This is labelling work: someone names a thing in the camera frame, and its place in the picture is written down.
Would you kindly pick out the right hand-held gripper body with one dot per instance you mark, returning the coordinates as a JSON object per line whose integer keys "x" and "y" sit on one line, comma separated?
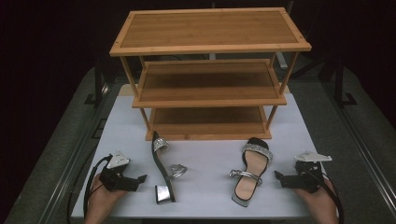
{"x": 308, "y": 177}

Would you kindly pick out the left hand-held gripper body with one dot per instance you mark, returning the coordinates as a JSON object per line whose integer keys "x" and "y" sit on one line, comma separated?
{"x": 115, "y": 179}

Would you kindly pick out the three-tier wooden shoe rack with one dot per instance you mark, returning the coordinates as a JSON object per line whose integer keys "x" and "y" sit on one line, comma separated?
{"x": 208, "y": 29}

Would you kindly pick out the person's left hand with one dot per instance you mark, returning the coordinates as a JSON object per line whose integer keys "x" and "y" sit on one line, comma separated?
{"x": 102, "y": 199}

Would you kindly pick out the person's right hand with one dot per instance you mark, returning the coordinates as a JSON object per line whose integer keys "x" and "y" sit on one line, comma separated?
{"x": 317, "y": 202}

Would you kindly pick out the black metal stand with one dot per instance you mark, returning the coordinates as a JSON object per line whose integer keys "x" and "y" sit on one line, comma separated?
{"x": 341, "y": 84}
{"x": 98, "y": 81}

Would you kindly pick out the white bar behind rack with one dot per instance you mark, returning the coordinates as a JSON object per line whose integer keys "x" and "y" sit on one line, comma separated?
{"x": 281, "y": 60}

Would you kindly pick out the metal floor rail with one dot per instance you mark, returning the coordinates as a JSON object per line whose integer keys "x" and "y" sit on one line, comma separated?
{"x": 71, "y": 161}
{"x": 364, "y": 149}

